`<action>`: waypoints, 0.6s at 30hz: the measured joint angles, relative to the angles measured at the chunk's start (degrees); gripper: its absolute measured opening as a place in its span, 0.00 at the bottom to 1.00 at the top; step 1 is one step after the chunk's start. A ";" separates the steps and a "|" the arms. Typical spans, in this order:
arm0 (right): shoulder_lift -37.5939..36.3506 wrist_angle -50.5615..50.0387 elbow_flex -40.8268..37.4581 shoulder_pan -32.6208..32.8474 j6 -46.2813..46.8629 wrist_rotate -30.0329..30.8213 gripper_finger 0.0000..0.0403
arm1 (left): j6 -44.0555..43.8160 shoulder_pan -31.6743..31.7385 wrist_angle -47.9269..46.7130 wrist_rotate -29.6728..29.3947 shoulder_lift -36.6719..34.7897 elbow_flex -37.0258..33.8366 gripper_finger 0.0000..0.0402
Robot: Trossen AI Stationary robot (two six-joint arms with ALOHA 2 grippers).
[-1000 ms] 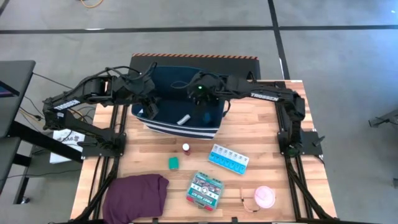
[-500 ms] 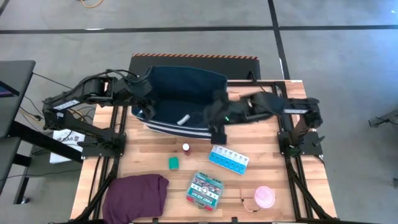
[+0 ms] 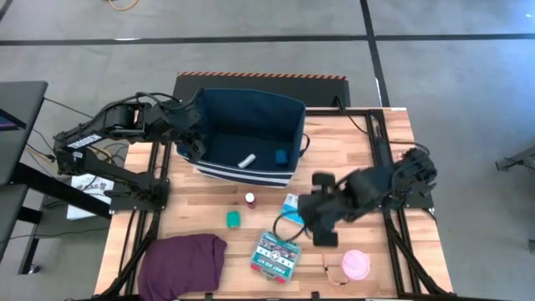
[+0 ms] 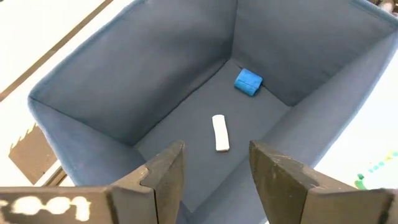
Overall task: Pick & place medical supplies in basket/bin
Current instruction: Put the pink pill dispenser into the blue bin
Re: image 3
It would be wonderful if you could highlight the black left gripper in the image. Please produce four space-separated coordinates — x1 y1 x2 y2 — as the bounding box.
145 99 208 162

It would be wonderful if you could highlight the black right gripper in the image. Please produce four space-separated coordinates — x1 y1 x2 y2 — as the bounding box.
298 187 352 248

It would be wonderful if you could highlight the pink round container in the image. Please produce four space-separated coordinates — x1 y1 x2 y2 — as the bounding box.
341 249 372 281

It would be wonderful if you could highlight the blue white packet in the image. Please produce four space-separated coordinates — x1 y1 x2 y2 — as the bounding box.
278 192 308 227

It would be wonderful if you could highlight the teal first aid kit box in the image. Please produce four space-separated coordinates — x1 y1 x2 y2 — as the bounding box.
249 229 303 285

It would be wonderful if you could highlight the white tube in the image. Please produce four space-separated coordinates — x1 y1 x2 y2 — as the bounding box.
237 153 257 170

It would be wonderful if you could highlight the navy white striped fabric basket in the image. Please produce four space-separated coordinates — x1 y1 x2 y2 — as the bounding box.
176 86 311 189

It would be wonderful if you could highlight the purple folded cloth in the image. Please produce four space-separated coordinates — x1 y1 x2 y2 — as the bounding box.
136 232 229 301

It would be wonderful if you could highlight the white printed paper sheet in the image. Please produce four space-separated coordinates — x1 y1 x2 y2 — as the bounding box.
65 173 116 222

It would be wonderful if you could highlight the black hazard-striped floor mat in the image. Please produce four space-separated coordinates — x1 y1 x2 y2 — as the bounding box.
172 70 351 110

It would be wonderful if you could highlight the grey desk top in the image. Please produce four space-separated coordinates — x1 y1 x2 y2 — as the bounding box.
0 80 49 187

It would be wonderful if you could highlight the dark tablet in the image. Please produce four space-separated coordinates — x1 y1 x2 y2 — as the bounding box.
0 107 27 132

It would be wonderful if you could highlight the grey metal stand leg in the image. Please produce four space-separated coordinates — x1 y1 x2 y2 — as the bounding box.
495 145 535 172

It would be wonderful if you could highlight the thin orange wire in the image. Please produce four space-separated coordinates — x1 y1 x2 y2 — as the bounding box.
320 253 351 287

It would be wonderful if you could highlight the black cable loop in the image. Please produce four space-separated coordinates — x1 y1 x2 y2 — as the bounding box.
272 210 313 243

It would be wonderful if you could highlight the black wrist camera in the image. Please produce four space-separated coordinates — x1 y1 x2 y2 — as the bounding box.
311 171 337 194

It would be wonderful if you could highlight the black aluminium table frame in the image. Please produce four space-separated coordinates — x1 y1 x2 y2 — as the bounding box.
94 107 455 301

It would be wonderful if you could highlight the black desk leg frame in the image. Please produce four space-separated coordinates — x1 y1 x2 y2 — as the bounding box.
10 162 114 276

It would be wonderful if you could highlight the yellow floor cable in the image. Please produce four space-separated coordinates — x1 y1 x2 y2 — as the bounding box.
107 0 141 13

